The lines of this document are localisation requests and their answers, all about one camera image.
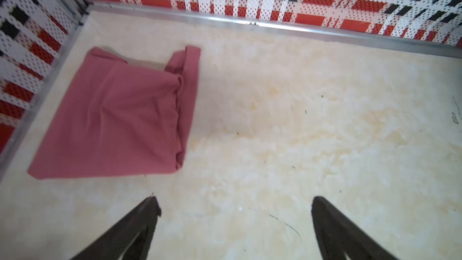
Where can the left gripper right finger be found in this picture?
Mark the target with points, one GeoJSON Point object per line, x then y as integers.
{"type": "Point", "coordinates": [339, 238]}

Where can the maroon tank top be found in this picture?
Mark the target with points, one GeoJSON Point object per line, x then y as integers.
{"type": "Point", "coordinates": [119, 119]}

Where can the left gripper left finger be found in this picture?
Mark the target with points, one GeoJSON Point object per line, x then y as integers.
{"type": "Point", "coordinates": [130, 238]}

